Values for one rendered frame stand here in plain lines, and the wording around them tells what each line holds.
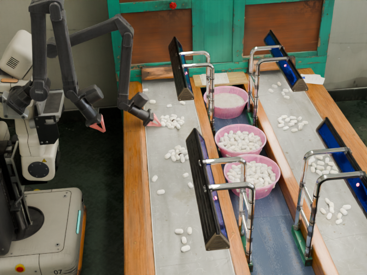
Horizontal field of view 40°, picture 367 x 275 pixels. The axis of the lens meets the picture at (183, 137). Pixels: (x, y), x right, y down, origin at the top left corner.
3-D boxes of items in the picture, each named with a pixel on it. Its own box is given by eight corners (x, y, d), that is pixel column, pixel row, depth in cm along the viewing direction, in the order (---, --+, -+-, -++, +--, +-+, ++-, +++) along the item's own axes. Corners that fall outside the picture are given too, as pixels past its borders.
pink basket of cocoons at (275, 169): (228, 207, 232) (229, 191, 227) (219, 171, 254) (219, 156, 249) (285, 201, 234) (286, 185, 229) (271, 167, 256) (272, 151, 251)
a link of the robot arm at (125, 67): (123, 25, 252) (122, 32, 243) (134, 27, 253) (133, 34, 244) (117, 101, 274) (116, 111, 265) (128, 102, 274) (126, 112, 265)
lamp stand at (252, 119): (252, 133, 282) (256, 60, 256) (245, 115, 298) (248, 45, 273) (285, 130, 283) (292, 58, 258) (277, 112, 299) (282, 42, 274)
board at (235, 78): (195, 88, 309) (195, 85, 309) (192, 76, 322) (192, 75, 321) (248, 83, 311) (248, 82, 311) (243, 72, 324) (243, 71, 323)
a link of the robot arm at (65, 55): (49, -6, 199) (45, 4, 190) (64, -6, 200) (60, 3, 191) (66, 90, 223) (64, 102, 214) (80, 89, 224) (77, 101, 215)
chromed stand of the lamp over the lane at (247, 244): (205, 276, 199) (204, 190, 174) (199, 240, 215) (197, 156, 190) (253, 271, 200) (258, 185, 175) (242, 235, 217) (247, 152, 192)
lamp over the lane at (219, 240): (205, 252, 161) (205, 235, 157) (185, 142, 213) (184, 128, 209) (230, 249, 162) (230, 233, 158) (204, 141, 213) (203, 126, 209)
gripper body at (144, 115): (152, 109, 278) (141, 102, 275) (153, 119, 269) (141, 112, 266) (145, 117, 280) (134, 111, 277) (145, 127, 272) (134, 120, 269)
